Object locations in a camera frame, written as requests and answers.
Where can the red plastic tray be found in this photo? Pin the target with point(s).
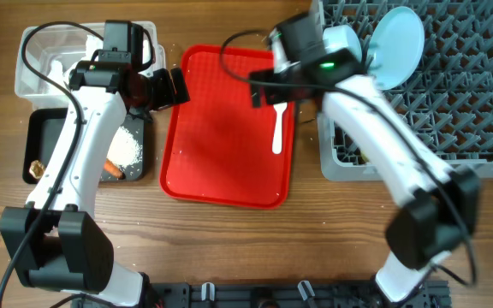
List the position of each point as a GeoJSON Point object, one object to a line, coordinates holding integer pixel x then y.
{"type": "Point", "coordinates": [219, 148]}

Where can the black mounting rail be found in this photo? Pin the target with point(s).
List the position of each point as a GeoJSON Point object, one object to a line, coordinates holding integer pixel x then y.
{"type": "Point", "coordinates": [342, 294]}

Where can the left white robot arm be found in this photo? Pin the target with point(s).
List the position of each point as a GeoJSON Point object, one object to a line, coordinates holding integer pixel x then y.
{"type": "Point", "coordinates": [53, 240]}

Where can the pile of white rice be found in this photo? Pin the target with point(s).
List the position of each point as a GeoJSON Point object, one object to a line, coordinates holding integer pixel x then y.
{"type": "Point", "coordinates": [124, 149]}

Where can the grey dishwasher rack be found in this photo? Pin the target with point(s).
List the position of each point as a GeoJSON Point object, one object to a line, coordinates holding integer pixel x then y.
{"type": "Point", "coordinates": [448, 101]}

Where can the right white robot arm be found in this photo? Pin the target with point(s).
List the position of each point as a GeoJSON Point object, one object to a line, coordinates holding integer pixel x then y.
{"type": "Point", "coordinates": [438, 204]}

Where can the white plastic spoon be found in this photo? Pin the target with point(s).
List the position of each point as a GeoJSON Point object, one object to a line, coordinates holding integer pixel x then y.
{"type": "Point", "coordinates": [277, 135]}

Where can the light blue plate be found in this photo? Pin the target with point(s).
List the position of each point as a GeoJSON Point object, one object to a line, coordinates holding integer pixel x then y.
{"type": "Point", "coordinates": [395, 48]}

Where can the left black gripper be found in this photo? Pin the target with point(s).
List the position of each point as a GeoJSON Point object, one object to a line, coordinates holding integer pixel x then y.
{"type": "Point", "coordinates": [168, 96]}

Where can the light blue small bowl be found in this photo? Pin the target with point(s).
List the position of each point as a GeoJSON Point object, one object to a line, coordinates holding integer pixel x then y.
{"type": "Point", "coordinates": [341, 38]}

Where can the small brown food scrap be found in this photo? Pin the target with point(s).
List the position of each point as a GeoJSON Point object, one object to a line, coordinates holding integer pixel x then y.
{"type": "Point", "coordinates": [36, 169]}

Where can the black plastic bin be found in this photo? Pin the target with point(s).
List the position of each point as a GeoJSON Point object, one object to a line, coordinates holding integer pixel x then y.
{"type": "Point", "coordinates": [44, 128]}

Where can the orange carrot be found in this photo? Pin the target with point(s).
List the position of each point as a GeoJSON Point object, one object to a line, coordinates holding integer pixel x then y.
{"type": "Point", "coordinates": [113, 170]}

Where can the clear plastic bin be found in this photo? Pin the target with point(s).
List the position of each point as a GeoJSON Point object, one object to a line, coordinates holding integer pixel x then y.
{"type": "Point", "coordinates": [65, 43]}

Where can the white paper towel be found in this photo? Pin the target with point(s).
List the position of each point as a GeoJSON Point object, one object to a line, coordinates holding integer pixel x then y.
{"type": "Point", "coordinates": [92, 44]}

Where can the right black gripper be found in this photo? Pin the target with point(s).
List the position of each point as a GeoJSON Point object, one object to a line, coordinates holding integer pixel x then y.
{"type": "Point", "coordinates": [259, 88]}

